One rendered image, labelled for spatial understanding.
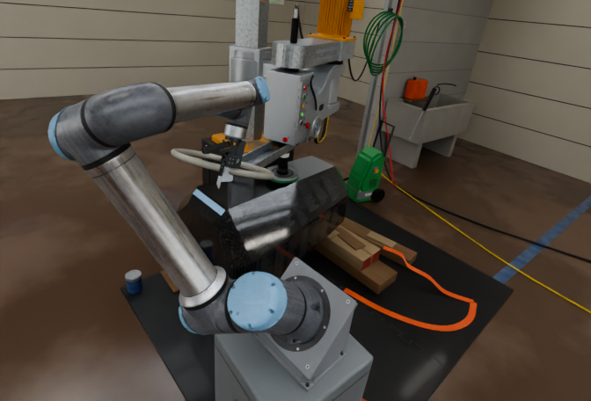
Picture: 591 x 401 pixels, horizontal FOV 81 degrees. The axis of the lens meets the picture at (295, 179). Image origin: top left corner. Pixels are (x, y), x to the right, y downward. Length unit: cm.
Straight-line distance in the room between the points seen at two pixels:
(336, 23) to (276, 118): 86
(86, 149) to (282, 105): 139
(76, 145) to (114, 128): 11
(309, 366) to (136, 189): 70
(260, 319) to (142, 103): 58
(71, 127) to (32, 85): 691
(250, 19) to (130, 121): 215
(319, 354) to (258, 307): 29
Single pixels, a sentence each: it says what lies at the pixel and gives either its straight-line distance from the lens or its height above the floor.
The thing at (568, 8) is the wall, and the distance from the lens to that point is 656.
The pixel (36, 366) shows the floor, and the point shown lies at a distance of 257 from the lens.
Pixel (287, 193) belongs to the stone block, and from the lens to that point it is 227.
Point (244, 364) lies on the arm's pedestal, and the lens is 126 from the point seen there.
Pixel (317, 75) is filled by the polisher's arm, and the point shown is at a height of 147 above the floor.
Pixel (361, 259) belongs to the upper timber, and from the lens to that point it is 276.
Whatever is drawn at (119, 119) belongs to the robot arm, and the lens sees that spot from 80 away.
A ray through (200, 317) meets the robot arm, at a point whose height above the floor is 108.
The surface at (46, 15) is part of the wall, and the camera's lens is 764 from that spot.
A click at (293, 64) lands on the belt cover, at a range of 200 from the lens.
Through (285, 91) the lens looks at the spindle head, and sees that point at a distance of 206.
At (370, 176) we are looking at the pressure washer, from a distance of 381.
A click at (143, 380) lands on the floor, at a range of 232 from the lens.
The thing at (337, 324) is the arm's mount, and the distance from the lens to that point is 114.
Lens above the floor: 188
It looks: 26 degrees down
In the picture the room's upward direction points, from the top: 6 degrees clockwise
